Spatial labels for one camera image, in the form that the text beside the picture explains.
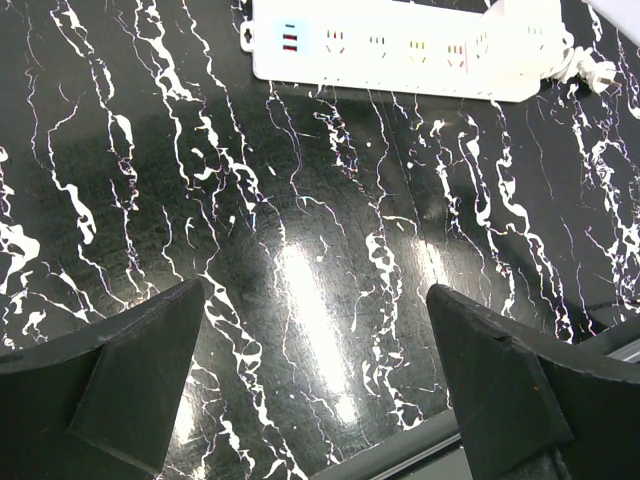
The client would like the black marble pattern mat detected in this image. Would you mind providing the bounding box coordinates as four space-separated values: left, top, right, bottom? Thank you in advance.
1 1 639 479

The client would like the white strip cord with plug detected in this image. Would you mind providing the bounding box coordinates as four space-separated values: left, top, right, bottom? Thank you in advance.
549 32 624 96

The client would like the white grey plug adapter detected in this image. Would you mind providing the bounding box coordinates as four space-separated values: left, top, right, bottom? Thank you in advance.
466 0 565 83

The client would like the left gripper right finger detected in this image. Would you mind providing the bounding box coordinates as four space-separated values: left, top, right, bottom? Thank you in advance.
426 284 639 479

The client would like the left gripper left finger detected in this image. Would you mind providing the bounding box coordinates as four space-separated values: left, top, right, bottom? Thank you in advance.
1 279 204 479

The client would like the white multicolour power strip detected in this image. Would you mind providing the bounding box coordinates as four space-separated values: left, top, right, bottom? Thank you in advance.
240 1 569 102

